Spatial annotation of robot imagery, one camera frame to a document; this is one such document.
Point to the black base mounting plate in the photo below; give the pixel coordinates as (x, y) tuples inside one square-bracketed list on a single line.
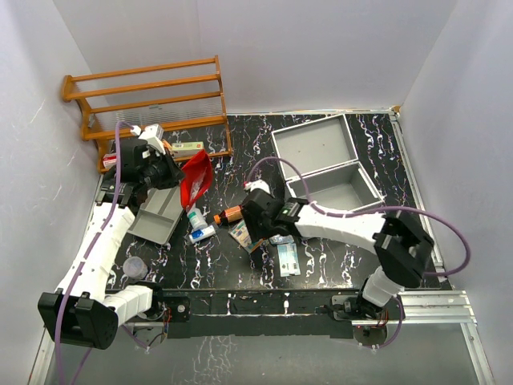
[(251, 313)]

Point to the red fabric medicine pouch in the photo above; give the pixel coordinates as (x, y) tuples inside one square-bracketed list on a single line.
[(198, 178)]

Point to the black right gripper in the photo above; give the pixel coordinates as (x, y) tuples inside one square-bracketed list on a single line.
[(256, 232)]

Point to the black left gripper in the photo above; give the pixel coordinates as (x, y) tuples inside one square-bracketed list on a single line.
[(173, 169)]

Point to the clear plastic cup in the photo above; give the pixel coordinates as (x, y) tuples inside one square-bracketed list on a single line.
[(135, 268)]

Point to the grey plastic tray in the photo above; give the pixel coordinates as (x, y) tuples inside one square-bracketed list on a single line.
[(158, 216)]

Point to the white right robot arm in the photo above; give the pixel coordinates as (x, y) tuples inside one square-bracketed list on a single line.
[(401, 244)]

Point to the orange wooden shelf rack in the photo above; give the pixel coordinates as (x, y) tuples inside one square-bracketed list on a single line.
[(178, 96)]

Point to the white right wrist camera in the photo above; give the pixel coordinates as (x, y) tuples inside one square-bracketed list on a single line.
[(257, 184)]

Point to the round item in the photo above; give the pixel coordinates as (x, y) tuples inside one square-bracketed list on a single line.
[(281, 240)]

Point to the white medicine bottle green label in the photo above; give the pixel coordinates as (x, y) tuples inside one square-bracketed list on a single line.
[(196, 219)]

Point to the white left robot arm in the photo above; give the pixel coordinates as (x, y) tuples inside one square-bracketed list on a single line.
[(80, 312)]

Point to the grey open storage box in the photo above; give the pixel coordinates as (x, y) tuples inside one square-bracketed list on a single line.
[(325, 155)]

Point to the red white medicine box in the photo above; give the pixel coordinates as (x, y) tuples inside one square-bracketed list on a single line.
[(109, 160)]

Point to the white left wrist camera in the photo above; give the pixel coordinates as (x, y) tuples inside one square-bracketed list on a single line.
[(152, 134)]

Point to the teal white sachet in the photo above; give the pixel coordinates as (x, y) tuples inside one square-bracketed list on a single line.
[(288, 260)]

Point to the aluminium frame rail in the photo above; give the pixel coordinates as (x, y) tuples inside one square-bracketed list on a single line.
[(437, 307)]

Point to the white green medicine box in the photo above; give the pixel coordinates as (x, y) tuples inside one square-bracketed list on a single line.
[(186, 149)]

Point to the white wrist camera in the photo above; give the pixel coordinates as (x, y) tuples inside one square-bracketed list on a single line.
[(152, 134), (257, 184)]

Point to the brown bottle orange cap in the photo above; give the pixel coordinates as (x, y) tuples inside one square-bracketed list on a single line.
[(228, 216)]

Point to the white blue bandage roll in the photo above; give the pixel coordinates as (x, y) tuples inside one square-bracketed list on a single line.
[(201, 234)]

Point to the blue white plaster pack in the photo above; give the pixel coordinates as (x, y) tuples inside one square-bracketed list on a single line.
[(240, 234)]

